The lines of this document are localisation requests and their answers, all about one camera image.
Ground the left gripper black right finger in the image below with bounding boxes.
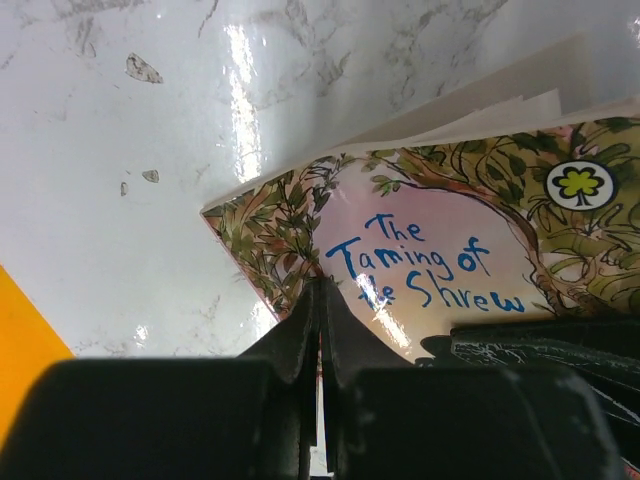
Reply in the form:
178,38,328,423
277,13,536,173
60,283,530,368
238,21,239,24
319,278,414,473

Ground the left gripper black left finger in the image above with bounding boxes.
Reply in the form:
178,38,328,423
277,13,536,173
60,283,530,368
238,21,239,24
234,281,320,479

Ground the Taming of the Shrew book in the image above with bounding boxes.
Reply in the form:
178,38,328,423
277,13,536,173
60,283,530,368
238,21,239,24
199,29,640,366

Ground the orange plastic file folder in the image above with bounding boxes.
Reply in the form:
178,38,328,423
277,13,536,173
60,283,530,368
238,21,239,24
0,270,73,436

